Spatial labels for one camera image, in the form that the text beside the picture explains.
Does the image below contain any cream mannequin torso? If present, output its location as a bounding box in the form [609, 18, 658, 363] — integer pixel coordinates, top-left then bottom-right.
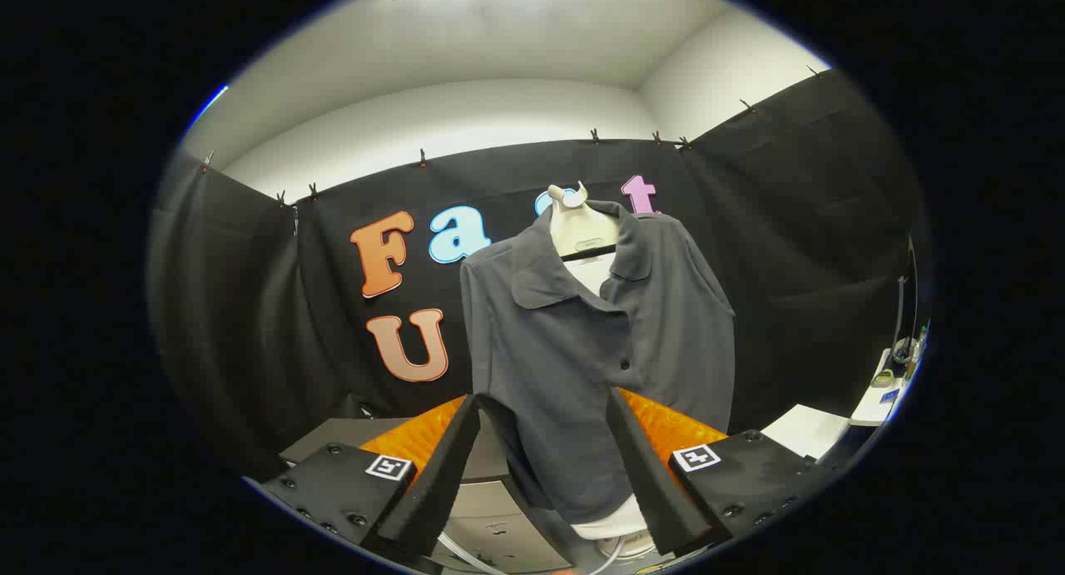
[547, 182, 658, 559]

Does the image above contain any white cluttered desk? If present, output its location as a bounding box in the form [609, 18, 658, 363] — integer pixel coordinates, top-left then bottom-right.
[850, 348, 916, 427]

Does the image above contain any row of black clips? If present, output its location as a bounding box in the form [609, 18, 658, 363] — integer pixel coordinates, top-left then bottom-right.
[200, 63, 833, 210]

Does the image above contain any grey drawer cabinet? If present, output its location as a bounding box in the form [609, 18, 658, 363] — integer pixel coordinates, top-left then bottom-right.
[279, 417, 575, 574]

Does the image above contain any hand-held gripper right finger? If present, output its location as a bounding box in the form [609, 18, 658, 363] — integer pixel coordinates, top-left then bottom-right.
[606, 387, 837, 558]

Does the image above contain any grey button-up shirt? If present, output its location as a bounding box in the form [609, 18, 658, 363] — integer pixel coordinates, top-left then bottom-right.
[459, 199, 737, 526]

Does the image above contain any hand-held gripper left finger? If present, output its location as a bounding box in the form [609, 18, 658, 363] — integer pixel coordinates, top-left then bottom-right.
[245, 394, 483, 573]

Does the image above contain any cluster of small bottles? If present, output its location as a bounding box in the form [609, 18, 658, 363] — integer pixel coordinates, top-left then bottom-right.
[903, 325, 929, 380]

